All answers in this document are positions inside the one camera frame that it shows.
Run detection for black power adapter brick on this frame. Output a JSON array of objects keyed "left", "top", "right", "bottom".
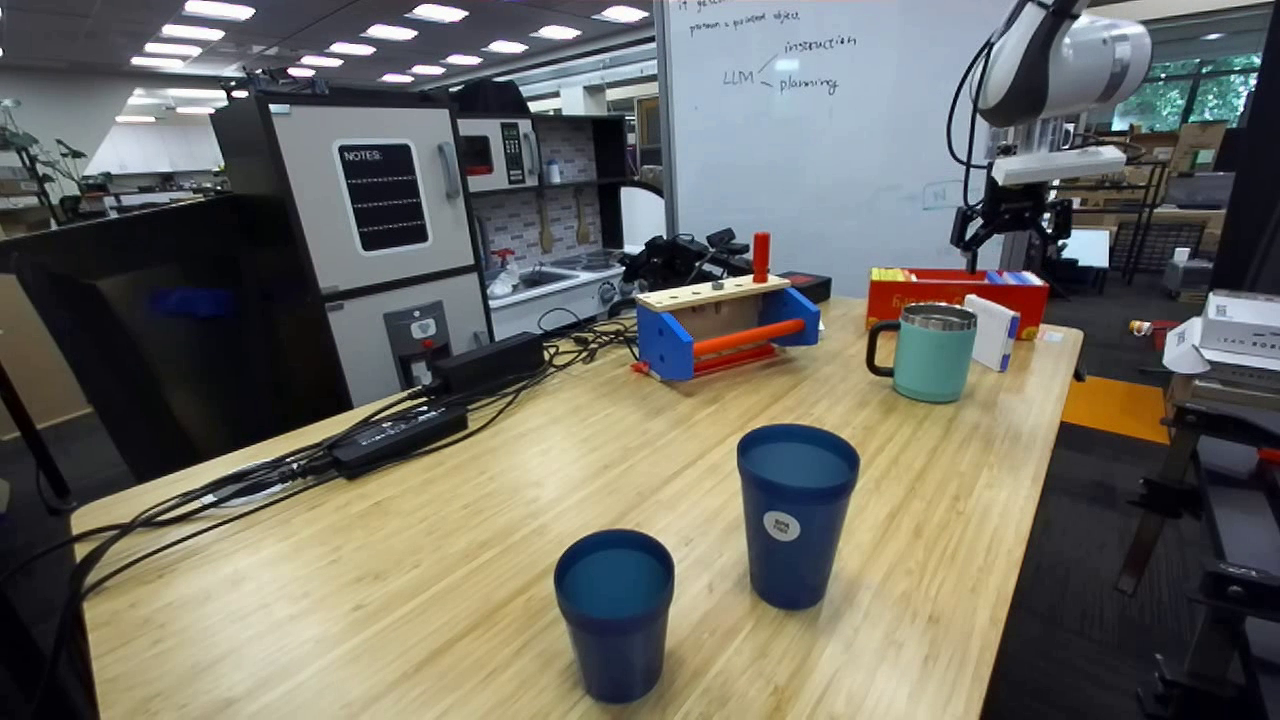
[{"left": 430, "top": 328, "right": 547, "bottom": 399}]

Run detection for plain blue plastic cup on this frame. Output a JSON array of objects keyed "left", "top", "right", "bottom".
[{"left": 551, "top": 528, "right": 680, "bottom": 709}]

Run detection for tangled black cable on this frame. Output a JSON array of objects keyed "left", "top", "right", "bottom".
[{"left": 535, "top": 316, "right": 644, "bottom": 382}]

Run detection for wooden toy bench blue ends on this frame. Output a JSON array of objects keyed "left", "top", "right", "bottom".
[{"left": 627, "top": 274, "right": 826, "bottom": 392}]

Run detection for black power cable bundle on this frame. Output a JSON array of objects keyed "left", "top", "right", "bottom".
[{"left": 65, "top": 446, "right": 343, "bottom": 596}]

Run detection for red book box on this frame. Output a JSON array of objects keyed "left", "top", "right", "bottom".
[{"left": 866, "top": 264, "right": 1058, "bottom": 342}]

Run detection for blue plastic cup with sticker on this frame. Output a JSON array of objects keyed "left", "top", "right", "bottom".
[{"left": 732, "top": 422, "right": 866, "bottom": 617}]

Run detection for whiteboard panel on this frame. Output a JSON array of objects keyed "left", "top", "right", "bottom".
[{"left": 654, "top": 0, "right": 1037, "bottom": 303}]

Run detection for black box red top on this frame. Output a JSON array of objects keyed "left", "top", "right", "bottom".
[{"left": 775, "top": 267, "right": 835, "bottom": 308}]

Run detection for black tripod leg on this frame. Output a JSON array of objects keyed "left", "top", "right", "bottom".
[{"left": 0, "top": 365, "right": 105, "bottom": 720}]

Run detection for tiled toy kitchen back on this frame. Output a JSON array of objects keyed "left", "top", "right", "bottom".
[{"left": 452, "top": 111, "right": 634, "bottom": 275}]

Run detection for large black panel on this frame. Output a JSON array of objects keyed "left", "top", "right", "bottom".
[{"left": 0, "top": 195, "right": 352, "bottom": 489}]

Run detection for black power strip with cables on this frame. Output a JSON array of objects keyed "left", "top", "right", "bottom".
[{"left": 328, "top": 397, "right": 471, "bottom": 481}]

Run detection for orange floor mat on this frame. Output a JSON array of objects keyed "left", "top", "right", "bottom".
[{"left": 1060, "top": 371, "right": 1180, "bottom": 450}]

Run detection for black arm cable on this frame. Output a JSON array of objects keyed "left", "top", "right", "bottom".
[{"left": 946, "top": 23, "right": 1019, "bottom": 215}]

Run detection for white box device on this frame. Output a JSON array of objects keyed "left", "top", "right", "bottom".
[{"left": 1155, "top": 284, "right": 1280, "bottom": 382}]

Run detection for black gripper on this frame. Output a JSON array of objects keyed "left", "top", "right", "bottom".
[{"left": 948, "top": 182, "right": 1081, "bottom": 275}]

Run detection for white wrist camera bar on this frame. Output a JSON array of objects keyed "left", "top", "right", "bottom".
[{"left": 990, "top": 139, "right": 1131, "bottom": 191}]

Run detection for teal steel mug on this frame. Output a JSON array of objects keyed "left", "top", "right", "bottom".
[{"left": 866, "top": 300, "right": 979, "bottom": 408}]

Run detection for white grey cabinet machine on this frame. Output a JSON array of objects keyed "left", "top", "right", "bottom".
[{"left": 211, "top": 94, "right": 495, "bottom": 411}]

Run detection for black equipment pile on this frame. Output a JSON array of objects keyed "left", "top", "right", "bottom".
[{"left": 620, "top": 223, "right": 761, "bottom": 292}]

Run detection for black metal stand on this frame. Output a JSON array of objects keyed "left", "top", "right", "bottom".
[{"left": 1116, "top": 397, "right": 1280, "bottom": 720}]

